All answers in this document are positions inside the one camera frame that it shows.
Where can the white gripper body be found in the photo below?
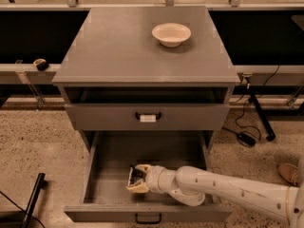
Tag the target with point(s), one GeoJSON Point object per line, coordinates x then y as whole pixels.
{"type": "Point", "coordinates": [154, 178]}

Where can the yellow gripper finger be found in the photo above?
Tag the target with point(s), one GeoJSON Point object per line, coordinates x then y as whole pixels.
{"type": "Point", "coordinates": [145, 168]}
{"type": "Point", "coordinates": [138, 187]}

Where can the dark rxbar chocolate bar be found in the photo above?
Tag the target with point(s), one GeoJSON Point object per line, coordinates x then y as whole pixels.
{"type": "Point", "coordinates": [134, 175]}

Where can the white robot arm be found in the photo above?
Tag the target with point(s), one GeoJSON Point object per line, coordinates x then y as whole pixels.
{"type": "Point", "coordinates": [189, 185]}

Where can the open grey middle drawer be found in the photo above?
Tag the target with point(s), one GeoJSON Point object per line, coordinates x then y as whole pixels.
{"type": "Point", "coordinates": [112, 153]}

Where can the grey top drawer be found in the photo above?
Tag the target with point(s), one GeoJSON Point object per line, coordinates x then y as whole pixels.
{"type": "Point", "coordinates": [147, 116]}

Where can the grey drawer cabinet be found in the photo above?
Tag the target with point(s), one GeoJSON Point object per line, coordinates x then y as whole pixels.
{"type": "Point", "coordinates": [115, 59]}

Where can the black bar lower left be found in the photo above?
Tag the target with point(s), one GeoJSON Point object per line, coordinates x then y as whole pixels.
{"type": "Point", "coordinates": [38, 186]}

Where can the black stand leg right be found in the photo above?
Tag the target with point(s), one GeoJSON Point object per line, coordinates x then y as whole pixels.
{"type": "Point", "coordinates": [270, 132]}

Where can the tan shoe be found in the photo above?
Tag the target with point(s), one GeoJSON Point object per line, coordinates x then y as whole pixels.
{"type": "Point", "coordinates": [289, 173]}

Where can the white bowl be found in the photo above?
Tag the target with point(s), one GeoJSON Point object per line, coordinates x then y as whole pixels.
{"type": "Point", "coordinates": [171, 35]}

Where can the yellow black tape measure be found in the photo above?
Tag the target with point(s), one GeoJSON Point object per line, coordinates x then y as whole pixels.
{"type": "Point", "coordinates": [41, 64]}

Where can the black power adapter with cable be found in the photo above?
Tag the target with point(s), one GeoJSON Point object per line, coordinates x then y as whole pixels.
{"type": "Point", "coordinates": [247, 135]}

